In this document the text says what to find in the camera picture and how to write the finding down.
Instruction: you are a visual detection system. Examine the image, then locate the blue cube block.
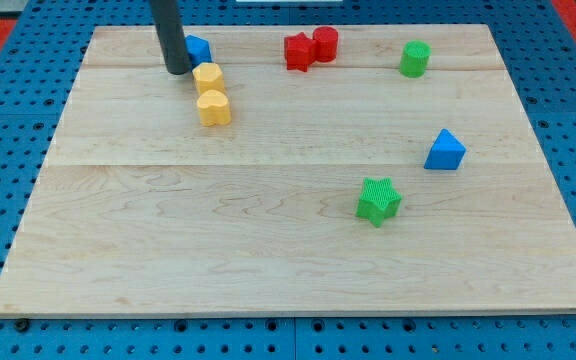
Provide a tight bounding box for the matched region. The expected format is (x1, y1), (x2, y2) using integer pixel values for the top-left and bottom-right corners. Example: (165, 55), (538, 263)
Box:
(185, 35), (212, 69)

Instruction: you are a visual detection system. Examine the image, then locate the green star block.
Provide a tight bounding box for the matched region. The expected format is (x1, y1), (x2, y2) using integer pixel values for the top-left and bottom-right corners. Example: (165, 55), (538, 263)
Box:
(355, 178), (402, 228)

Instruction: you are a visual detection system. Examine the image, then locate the yellow heart block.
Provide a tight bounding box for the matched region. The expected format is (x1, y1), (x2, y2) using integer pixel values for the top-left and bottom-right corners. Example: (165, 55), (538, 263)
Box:
(196, 90), (231, 127)

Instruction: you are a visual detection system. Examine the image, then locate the red star block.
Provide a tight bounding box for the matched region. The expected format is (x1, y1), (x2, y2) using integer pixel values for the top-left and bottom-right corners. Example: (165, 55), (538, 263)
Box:
(284, 32), (316, 72)

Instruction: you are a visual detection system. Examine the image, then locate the light wooden board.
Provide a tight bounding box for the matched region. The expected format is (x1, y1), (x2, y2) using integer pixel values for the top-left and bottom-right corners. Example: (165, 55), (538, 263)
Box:
(0, 24), (576, 319)

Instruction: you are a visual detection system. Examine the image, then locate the yellow hexagon block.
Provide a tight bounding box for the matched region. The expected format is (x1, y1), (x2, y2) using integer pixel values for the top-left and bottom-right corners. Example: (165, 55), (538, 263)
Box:
(192, 62), (226, 95)

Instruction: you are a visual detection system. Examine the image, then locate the red cylinder block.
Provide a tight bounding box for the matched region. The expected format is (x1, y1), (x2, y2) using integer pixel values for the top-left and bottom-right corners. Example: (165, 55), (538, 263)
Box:
(313, 26), (339, 62)

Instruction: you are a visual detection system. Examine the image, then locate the blue triangle block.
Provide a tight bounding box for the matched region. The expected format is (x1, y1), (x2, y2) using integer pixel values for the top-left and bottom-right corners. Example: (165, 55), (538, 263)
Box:
(424, 129), (467, 170)

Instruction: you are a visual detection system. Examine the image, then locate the green cylinder block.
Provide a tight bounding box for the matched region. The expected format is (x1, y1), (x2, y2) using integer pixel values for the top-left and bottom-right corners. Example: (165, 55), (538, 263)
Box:
(399, 40), (432, 78)

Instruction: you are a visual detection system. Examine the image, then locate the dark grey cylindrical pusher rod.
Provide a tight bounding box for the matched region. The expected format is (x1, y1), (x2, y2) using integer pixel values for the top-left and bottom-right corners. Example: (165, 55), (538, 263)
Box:
(149, 0), (191, 75)

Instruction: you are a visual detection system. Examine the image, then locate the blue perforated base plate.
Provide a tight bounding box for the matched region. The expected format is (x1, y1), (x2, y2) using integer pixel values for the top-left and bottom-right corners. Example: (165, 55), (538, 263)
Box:
(0, 1), (576, 359)

